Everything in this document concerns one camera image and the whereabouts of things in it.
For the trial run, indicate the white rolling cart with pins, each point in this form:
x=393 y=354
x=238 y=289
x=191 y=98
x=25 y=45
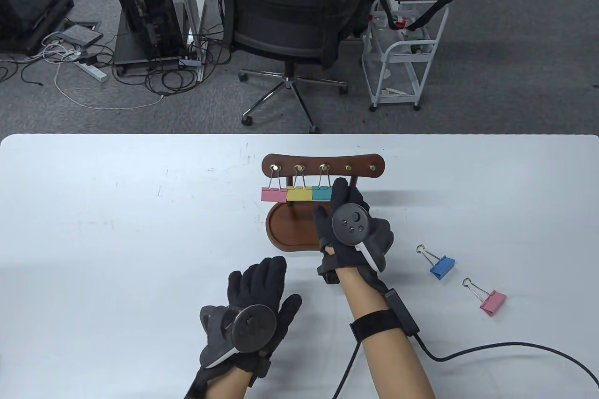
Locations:
x=393 y=60

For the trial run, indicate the grey floor socket plate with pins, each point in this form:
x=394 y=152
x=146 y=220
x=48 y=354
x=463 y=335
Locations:
x=82 y=35

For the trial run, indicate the white power strip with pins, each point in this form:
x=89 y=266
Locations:
x=93 y=72

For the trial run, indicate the teal binder clip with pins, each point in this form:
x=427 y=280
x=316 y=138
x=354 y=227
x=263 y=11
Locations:
x=321 y=193

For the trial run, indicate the black tower stand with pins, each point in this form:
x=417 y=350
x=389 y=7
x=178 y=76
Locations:
x=128 y=50

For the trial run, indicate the person's left forearm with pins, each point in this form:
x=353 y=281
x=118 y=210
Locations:
x=229 y=387

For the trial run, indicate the blue binder clip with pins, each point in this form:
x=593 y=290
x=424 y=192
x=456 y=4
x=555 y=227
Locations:
x=442 y=268

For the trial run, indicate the person's right forearm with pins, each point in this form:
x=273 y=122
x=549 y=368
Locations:
x=393 y=366

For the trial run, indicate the black mesh office chair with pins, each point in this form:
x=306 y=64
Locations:
x=276 y=6

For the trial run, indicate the person's right hand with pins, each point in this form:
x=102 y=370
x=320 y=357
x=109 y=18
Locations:
x=341 y=193

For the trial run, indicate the yellow binder clip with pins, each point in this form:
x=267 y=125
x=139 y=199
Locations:
x=298 y=193

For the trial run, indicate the pink binder clip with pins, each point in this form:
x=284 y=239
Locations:
x=493 y=303
x=273 y=194

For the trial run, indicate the grey handheld controller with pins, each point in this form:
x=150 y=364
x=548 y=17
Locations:
x=351 y=223
x=252 y=329

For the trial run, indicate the brown wooden key rack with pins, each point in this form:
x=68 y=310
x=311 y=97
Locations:
x=290 y=230

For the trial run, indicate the person's left hand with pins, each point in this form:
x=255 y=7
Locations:
x=259 y=282

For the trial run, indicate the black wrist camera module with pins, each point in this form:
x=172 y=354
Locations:
x=401 y=314

